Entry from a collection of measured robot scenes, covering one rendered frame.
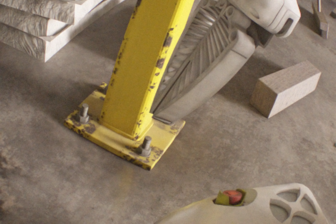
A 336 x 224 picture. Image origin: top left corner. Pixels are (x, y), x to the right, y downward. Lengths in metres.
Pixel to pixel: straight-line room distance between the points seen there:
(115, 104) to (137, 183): 0.19
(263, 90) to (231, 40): 1.16
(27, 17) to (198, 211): 1.05
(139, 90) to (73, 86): 0.26
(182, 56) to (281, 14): 0.12
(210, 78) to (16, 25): 1.16
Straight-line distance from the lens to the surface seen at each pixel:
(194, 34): 0.49
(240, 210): 0.60
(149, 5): 1.13
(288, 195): 0.69
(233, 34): 0.44
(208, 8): 0.48
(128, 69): 1.20
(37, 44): 1.51
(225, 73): 0.44
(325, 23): 2.74
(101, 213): 1.06
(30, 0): 1.53
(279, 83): 1.63
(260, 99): 1.60
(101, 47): 1.64
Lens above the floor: 0.74
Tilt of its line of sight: 30 degrees down
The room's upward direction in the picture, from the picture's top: 20 degrees clockwise
